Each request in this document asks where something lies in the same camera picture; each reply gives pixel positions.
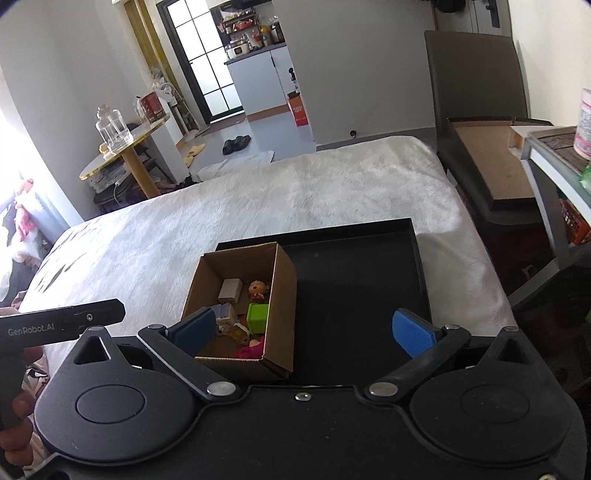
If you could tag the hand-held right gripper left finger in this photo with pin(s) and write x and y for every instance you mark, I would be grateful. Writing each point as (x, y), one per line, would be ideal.
(194, 330)

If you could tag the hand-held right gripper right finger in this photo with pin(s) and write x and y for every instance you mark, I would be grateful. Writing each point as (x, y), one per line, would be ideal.
(411, 332)

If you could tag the purple beige toy figure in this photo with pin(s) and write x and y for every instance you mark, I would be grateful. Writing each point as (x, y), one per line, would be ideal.
(226, 314)

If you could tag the white charger plug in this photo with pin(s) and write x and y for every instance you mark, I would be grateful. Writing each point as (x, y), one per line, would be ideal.
(231, 290)

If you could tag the pink toy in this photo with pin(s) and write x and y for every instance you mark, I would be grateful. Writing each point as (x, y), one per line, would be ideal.
(251, 350)

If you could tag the green toy bin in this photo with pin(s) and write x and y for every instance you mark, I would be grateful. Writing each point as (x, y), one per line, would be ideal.
(257, 317)

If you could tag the black tray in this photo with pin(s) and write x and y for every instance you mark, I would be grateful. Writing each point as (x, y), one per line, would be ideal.
(360, 277)

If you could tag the doll head toy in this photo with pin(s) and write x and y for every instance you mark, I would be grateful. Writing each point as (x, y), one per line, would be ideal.
(258, 290)

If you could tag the brown cardboard box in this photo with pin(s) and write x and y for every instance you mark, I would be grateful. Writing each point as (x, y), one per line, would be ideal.
(281, 295)

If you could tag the person's left hand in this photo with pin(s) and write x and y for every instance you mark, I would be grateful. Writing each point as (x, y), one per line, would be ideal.
(16, 443)

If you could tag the pile of clothes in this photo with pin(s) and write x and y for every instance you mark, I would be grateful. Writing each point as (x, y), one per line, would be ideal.
(18, 230)

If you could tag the pile of bags under table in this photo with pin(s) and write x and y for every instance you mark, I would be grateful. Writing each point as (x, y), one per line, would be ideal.
(111, 184)

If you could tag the white fluffy blanket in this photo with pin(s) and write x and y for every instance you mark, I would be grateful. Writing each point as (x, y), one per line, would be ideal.
(277, 198)

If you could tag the white floor mat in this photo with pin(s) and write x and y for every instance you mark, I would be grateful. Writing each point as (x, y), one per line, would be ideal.
(235, 166)

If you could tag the yellow slipper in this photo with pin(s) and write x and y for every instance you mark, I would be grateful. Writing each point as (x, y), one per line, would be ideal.
(188, 159)
(199, 148)

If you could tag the round gold-edged table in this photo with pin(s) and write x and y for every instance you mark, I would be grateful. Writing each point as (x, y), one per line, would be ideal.
(134, 157)

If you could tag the brown board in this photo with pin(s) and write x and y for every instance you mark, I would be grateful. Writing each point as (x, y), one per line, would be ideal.
(494, 161)

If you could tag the orange packet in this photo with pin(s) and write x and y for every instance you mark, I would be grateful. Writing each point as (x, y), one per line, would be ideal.
(575, 221)

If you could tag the glass jar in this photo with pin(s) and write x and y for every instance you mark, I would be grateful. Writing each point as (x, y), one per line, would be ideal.
(121, 131)
(104, 127)

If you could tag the grey side table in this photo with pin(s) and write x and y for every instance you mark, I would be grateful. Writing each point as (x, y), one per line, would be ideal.
(554, 184)

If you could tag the red box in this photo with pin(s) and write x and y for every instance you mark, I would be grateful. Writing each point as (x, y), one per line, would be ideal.
(151, 107)

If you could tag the white fan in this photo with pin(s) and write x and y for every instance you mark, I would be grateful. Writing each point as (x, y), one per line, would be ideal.
(173, 99)

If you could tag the orange cardboard box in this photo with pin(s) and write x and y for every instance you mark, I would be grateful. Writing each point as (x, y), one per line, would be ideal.
(299, 110)

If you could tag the white kitchen cabinet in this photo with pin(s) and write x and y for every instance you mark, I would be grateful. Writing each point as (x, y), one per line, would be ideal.
(258, 83)

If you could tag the grey chair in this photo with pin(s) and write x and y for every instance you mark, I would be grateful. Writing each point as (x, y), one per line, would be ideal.
(475, 83)

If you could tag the pink white canister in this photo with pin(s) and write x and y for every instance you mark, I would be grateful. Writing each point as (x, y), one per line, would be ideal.
(583, 124)

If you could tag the black framed glass door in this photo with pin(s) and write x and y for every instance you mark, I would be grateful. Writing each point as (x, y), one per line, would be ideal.
(203, 60)

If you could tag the yellow curtain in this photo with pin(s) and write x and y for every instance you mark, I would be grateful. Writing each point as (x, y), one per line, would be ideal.
(147, 50)

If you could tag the rice cooker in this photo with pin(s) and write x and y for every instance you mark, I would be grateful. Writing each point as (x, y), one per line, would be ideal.
(238, 47)

